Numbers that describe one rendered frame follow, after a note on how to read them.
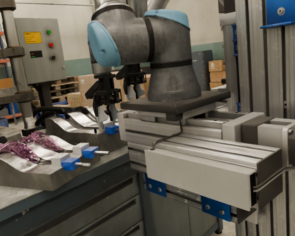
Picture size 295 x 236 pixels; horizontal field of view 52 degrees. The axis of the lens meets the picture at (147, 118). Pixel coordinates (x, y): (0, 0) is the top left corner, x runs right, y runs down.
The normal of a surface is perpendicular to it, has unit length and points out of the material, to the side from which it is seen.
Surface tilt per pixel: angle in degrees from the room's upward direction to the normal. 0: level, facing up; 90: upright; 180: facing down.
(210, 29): 90
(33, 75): 90
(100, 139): 90
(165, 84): 72
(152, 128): 90
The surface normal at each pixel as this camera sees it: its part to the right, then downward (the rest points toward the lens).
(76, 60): 0.71, 0.06
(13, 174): -0.40, 0.23
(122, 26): 0.22, -0.27
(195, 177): -0.74, 0.22
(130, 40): 0.29, 0.16
